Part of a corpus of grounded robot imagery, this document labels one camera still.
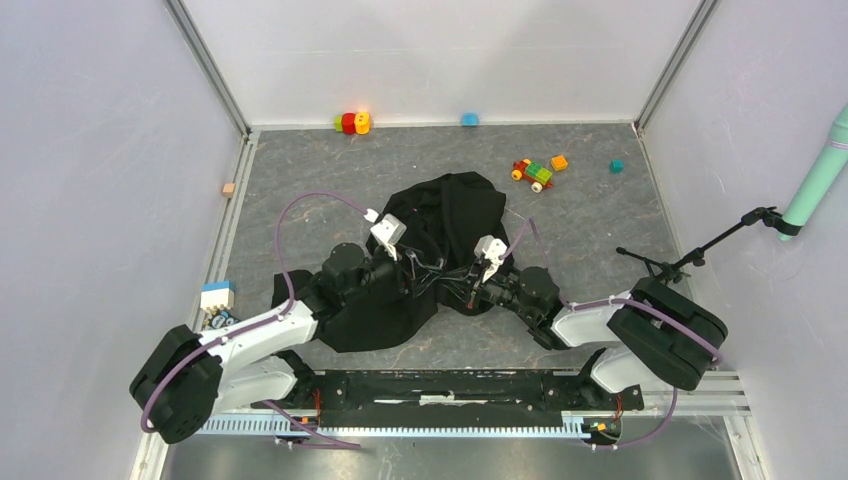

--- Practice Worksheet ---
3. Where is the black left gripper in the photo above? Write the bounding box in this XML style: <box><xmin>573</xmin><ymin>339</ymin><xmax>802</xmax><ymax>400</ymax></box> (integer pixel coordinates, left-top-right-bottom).
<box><xmin>342</xmin><ymin>241</ymin><xmax>442</xmax><ymax>304</ymax></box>

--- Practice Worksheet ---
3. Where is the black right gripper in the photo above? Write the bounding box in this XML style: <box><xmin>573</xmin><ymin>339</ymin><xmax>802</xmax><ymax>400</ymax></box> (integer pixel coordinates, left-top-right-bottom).
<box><xmin>436</xmin><ymin>257</ymin><xmax>537</xmax><ymax>320</ymax></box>

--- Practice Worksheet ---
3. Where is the black garment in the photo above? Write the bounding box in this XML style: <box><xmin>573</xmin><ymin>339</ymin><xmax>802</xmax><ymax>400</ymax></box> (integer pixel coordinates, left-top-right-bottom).
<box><xmin>271</xmin><ymin>172</ymin><xmax>507</xmax><ymax>353</ymax></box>

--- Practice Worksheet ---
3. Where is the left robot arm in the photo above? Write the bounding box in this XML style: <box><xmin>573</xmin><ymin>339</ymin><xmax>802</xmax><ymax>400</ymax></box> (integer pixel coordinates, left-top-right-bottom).
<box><xmin>130</xmin><ymin>243</ymin><xmax>418</xmax><ymax>444</ymax></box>

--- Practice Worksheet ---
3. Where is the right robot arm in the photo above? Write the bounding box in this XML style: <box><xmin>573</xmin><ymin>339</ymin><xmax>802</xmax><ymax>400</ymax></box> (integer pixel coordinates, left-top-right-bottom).
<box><xmin>465</xmin><ymin>267</ymin><xmax>729</xmax><ymax>408</ymax></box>

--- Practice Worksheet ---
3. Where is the colourful toy brick car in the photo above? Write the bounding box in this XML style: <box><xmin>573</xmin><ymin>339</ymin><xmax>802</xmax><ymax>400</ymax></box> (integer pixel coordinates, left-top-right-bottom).
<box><xmin>511</xmin><ymin>159</ymin><xmax>553</xmax><ymax>193</ymax></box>

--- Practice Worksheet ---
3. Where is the orange cube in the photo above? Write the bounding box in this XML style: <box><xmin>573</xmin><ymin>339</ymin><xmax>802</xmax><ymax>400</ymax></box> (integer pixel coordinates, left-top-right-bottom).
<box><xmin>550</xmin><ymin>155</ymin><xmax>569</xmax><ymax>172</ymax></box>

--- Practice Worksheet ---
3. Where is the red yellow green toy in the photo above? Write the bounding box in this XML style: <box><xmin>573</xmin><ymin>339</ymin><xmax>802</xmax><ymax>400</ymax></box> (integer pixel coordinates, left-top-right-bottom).
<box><xmin>334</xmin><ymin>112</ymin><xmax>372</xmax><ymax>135</ymax></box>

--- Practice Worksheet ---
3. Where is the blue monster card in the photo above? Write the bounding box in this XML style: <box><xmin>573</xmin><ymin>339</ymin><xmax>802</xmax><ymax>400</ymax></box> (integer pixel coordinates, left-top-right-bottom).
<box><xmin>204</xmin><ymin>311</ymin><xmax>240</xmax><ymax>330</ymax></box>

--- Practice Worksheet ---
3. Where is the black tripod stand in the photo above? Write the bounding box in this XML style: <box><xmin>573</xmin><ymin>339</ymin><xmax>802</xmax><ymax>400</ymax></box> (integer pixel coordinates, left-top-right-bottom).
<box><xmin>616</xmin><ymin>206</ymin><xmax>801</xmax><ymax>285</ymax></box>

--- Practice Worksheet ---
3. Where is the teal cube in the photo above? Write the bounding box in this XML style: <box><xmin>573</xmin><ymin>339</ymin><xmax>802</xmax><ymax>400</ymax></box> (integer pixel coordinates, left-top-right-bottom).
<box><xmin>609</xmin><ymin>159</ymin><xmax>624</xmax><ymax>174</ymax></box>

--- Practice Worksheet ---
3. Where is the blue white block toy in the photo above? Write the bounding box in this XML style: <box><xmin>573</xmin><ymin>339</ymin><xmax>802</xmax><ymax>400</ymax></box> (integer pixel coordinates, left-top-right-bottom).
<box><xmin>199</xmin><ymin>280</ymin><xmax>235</xmax><ymax>314</ymax></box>

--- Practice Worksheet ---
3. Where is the blue round block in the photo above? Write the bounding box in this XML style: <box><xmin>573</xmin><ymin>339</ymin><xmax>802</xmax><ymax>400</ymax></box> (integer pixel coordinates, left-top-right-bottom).
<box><xmin>460</xmin><ymin>112</ymin><xmax>480</xmax><ymax>127</ymax></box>

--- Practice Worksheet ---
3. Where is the mint green tube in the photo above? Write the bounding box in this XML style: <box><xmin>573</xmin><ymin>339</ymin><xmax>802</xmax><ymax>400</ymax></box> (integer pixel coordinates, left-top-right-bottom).
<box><xmin>778</xmin><ymin>106</ymin><xmax>847</xmax><ymax>241</ymax></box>

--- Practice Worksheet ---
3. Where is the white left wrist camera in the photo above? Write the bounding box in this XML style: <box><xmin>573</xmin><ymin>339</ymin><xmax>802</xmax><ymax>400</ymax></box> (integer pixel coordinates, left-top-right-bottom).
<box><xmin>364</xmin><ymin>208</ymin><xmax>406</xmax><ymax>261</ymax></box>

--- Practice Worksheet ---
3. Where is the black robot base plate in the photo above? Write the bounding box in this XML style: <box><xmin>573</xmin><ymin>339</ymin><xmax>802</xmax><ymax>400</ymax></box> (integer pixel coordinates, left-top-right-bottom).
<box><xmin>276</xmin><ymin>369</ymin><xmax>644</xmax><ymax>428</ymax></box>

